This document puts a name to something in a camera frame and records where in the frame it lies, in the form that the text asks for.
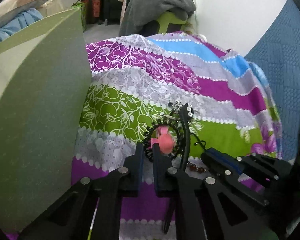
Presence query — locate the black spiral hair tie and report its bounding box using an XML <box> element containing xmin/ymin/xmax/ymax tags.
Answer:
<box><xmin>142</xmin><ymin>119</ymin><xmax>187</xmax><ymax>161</ymax></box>

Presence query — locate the pink hair clip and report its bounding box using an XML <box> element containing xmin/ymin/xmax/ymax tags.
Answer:
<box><xmin>150</xmin><ymin>126</ymin><xmax>175</xmax><ymax>155</ymax></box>

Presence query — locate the black hair clip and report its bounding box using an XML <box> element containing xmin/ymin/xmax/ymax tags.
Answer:
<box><xmin>163</xmin><ymin>103</ymin><xmax>193</xmax><ymax>235</ymax></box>

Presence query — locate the colourful patterned cloth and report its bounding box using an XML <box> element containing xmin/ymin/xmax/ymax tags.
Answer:
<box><xmin>5</xmin><ymin>31</ymin><xmax>283</xmax><ymax>240</ymax></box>

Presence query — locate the green white cardboard box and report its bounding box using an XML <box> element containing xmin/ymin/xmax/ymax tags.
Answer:
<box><xmin>0</xmin><ymin>8</ymin><xmax>91</xmax><ymax>232</ymax></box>

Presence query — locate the small blue quilted cushion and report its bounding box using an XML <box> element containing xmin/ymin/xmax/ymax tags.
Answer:
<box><xmin>245</xmin><ymin>0</ymin><xmax>300</xmax><ymax>160</ymax></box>

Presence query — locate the green plastic stool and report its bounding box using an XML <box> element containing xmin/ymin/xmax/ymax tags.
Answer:
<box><xmin>156</xmin><ymin>11</ymin><xmax>187</xmax><ymax>34</ymax></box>

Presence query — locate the grey clothes pile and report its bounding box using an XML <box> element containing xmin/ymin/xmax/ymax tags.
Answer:
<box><xmin>119</xmin><ymin>0</ymin><xmax>196</xmax><ymax>36</ymax></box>

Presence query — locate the light blue blanket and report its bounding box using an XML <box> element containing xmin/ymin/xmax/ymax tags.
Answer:
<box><xmin>0</xmin><ymin>8</ymin><xmax>43</xmax><ymax>41</ymax></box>

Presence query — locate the pink cream pillow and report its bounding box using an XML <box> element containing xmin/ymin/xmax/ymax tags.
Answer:
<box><xmin>0</xmin><ymin>0</ymin><xmax>48</xmax><ymax>28</ymax></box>

